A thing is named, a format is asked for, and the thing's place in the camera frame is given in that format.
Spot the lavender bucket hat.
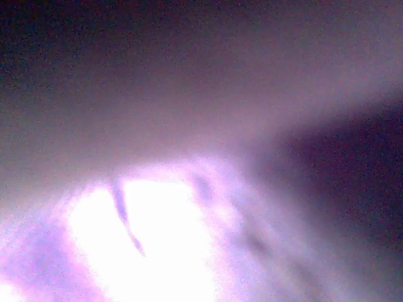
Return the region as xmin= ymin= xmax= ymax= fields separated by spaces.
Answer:
xmin=1 ymin=1 xmax=402 ymax=301

